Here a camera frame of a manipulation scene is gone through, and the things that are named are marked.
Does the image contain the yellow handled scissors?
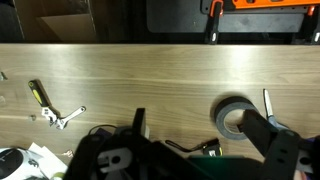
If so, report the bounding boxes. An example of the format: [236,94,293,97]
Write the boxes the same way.
[263,89,287,129]

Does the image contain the silver small wrench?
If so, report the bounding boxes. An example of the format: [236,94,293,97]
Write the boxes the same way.
[56,106,86,130]

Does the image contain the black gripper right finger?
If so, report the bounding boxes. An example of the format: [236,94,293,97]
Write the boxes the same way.
[240,109,279,156]

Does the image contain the orange black bar clamp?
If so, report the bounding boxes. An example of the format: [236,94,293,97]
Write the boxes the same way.
[201,0,320,44]

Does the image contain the cardboard box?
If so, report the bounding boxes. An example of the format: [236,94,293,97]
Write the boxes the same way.
[13,0,97,43]

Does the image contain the grey tape roll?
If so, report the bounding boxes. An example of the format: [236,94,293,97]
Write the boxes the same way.
[212,96,257,140]

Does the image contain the black yellow tape measure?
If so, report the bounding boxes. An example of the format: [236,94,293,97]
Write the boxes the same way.
[165,138,223,157]

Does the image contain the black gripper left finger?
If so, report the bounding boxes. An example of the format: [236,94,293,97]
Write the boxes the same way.
[132,108,150,138]

